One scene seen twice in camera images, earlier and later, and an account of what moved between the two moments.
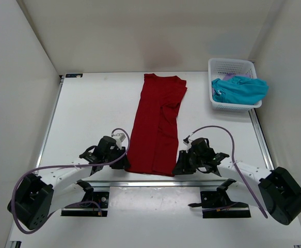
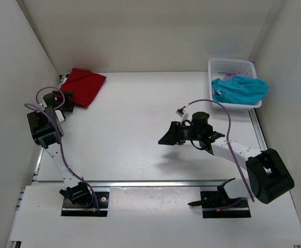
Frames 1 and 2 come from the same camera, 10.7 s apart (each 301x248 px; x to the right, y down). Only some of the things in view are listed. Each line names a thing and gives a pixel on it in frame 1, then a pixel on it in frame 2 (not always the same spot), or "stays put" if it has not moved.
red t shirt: x=154 y=144 to x=85 y=85
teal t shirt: x=239 y=90 stays put
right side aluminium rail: x=264 y=146 stays put
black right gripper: x=182 y=167 to x=174 y=137
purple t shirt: x=230 y=76 stays put
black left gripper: x=122 y=164 to x=68 y=96
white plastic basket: x=219 y=68 stays put
